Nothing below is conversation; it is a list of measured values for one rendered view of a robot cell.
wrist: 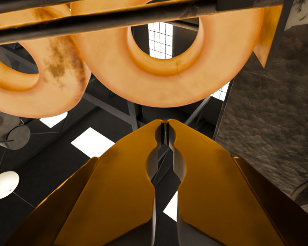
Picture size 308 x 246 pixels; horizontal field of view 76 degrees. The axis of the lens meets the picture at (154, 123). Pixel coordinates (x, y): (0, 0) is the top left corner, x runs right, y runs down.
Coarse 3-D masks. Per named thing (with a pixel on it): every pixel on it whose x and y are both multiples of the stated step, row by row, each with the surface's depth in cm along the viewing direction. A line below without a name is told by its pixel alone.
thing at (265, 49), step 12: (288, 0) 12; (264, 12) 15; (276, 12) 13; (288, 12) 13; (264, 24) 15; (276, 24) 13; (264, 36) 15; (276, 36) 14; (264, 48) 15; (276, 48) 15; (264, 60) 16
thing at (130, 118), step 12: (132, 36) 433; (12, 48) 954; (24, 60) 889; (84, 96) 734; (96, 96) 685; (108, 108) 675; (120, 108) 638; (132, 108) 566; (132, 120) 609; (144, 120) 599
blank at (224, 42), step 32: (96, 0) 14; (128, 0) 14; (96, 32) 16; (128, 32) 17; (224, 32) 16; (256, 32) 16; (96, 64) 18; (128, 64) 18; (160, 64) 20; (192, 64) 18; (224, 64) 18; (128, 96) 21; (160, 96) 21; (192, 96) 21
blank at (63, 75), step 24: (0, 24) 16; (48, 48) 17; (72, 48) 17; (0, 72) 21; (48, 72) 19; (72, 72) 19; (0, 96) 22; (24, 96) 21; (48, 96) 21; (72, 96) 21
